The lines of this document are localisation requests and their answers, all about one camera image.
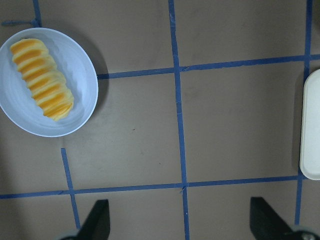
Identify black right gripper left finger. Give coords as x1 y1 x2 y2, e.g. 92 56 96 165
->
77 199 111 240

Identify white rectangular tray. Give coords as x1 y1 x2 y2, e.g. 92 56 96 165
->
299 70 320 181

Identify blue plate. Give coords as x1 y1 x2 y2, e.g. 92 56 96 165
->
0 27 99 138

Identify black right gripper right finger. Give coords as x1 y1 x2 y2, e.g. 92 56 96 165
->
249 197 299 240

